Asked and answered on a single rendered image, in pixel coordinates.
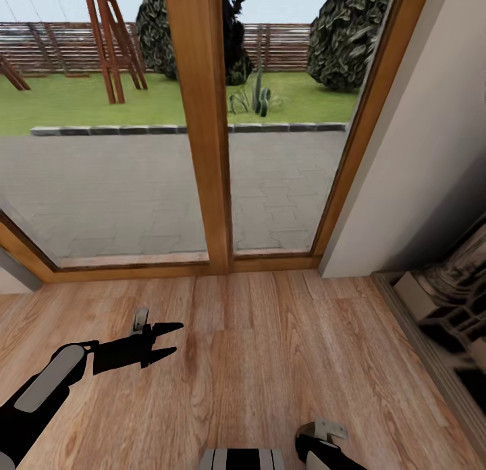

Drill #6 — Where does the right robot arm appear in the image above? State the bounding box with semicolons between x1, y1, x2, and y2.
295;417;367;470

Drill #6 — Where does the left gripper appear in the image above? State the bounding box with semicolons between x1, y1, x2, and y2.
114;322;183;369

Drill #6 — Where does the robot trunk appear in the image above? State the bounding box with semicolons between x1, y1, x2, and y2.
199;448;288;470

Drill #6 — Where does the pillar candle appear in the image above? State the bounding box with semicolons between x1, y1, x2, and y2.
294;422;333;444

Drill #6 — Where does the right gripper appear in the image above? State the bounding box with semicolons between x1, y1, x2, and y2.
295;434;319;463

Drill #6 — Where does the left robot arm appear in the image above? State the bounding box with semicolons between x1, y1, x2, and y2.
0;307;183;470

